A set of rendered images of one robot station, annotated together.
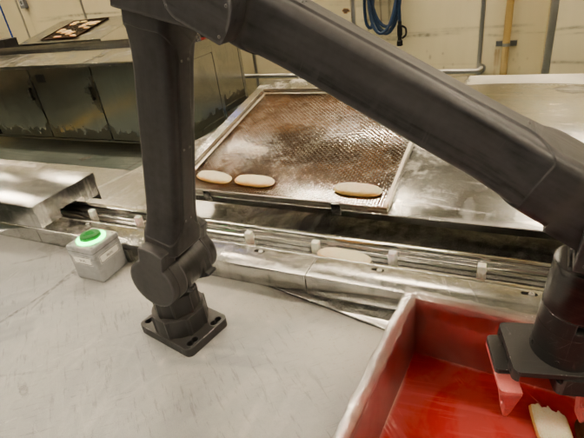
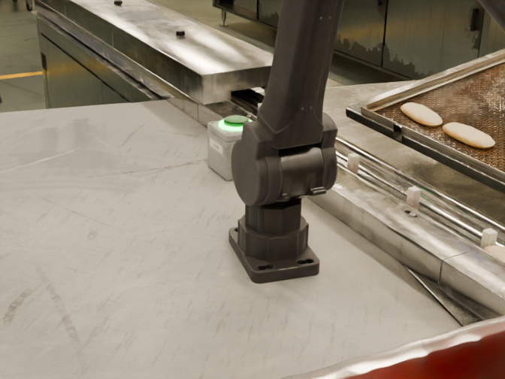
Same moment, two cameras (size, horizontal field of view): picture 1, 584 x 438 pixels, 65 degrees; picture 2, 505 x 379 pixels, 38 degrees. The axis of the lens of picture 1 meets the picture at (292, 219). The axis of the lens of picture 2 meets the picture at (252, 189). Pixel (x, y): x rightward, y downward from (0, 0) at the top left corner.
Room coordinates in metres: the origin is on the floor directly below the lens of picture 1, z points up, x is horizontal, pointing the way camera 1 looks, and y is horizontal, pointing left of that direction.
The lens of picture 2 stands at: (-0.13, -0.22, 1.28)
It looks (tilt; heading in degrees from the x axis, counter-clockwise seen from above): 24 degrees down; 32
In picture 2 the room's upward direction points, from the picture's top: 1 degrees clockwise
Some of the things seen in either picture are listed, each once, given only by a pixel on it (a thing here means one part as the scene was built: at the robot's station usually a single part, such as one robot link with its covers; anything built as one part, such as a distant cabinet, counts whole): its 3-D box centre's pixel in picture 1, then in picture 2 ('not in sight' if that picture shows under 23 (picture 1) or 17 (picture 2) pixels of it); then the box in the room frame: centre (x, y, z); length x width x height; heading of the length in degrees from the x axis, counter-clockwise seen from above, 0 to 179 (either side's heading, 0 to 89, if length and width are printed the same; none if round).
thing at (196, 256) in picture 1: (179, 268); (286, 175); (0.57, 0.18, 0.94); 0.09 x 0.05 x 0.10; 58
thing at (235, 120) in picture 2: (90, 236); (236, 123); (0.78, 0.39, 0.90); 0.04 x 0.04 x 0.02
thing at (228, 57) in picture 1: (200, 77); not in sight; (4.56, 0.69, 0.44); 0.70 x 0.55 x 0.87; 62
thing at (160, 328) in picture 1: (178, 308); (273, 227); (0.57, 0.20, 0.86); 0.12 x 0.09 x 0.08; 50
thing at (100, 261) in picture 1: (101, 260); (237, 157); (0.78, 0.39, 0.84); 0.08 x 0.08 x 0.11; 62
